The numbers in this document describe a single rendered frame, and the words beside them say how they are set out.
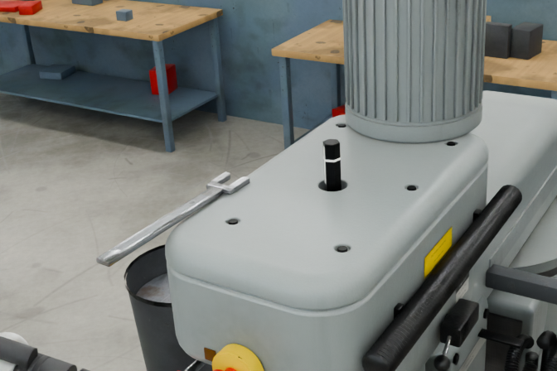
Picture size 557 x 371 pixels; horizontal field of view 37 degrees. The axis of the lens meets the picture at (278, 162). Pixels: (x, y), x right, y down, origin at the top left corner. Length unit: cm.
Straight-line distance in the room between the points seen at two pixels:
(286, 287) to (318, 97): 532
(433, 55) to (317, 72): 499
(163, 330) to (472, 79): 229
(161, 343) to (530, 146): 210
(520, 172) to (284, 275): 69
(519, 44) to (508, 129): 336
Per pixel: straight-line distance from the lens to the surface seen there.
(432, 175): 108
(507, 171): 144
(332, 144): 103
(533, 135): 158
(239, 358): 94
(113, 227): 516
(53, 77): 731
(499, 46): 493
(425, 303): 98
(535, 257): 157
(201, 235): 96
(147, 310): 327
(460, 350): 130
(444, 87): 116
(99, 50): 738
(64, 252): 497
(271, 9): 617
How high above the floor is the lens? 235
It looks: 24 degrees down
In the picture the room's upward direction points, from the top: 4 degrees counter-clockwise
